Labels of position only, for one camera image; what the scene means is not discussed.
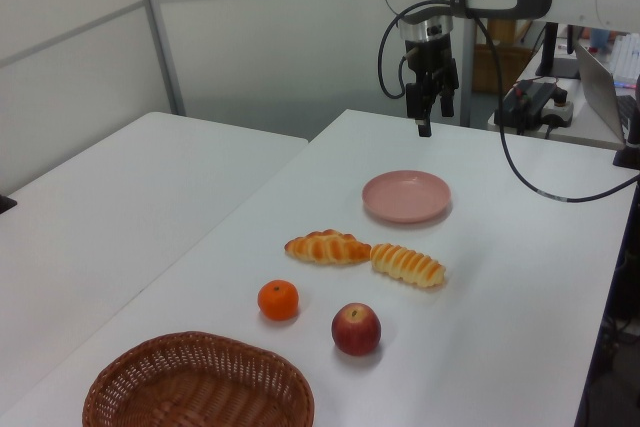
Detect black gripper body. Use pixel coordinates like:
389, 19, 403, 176
402, 35, 459, 83

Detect pale ridged bread roll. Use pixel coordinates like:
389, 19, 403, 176
369, 243, 448, 290

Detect brown toy croissant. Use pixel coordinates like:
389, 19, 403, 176
284, 229, 373, 266

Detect red toy apple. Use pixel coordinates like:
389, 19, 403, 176
330, 302, 382, 357

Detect toy orange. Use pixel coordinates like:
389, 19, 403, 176
257, 279, 300, 321

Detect pink plate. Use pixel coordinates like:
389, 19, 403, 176
362, 170, 453, 224

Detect brown woven basket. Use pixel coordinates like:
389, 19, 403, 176
82, 330, 316, 427

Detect wooden cabinet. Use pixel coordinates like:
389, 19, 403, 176
472, 16, 534, 94

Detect black power box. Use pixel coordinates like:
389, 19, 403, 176
494, 80, 556, 134

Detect grey emergency stop button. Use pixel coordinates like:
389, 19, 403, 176
542, 90, 574, 129

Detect grey laptop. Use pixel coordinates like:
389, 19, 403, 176
573, 41, 640, 143

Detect blue cup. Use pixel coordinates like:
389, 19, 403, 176
589, 26, 612, 51

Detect white keyboard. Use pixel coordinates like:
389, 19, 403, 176
612, 34, 640, 84

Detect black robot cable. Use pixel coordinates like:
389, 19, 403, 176
378, 0, 640, 203

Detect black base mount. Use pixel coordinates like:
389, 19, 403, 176
613, 74, 640, 169

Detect grey partition post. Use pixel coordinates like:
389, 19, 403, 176
134, 0, 187, 117

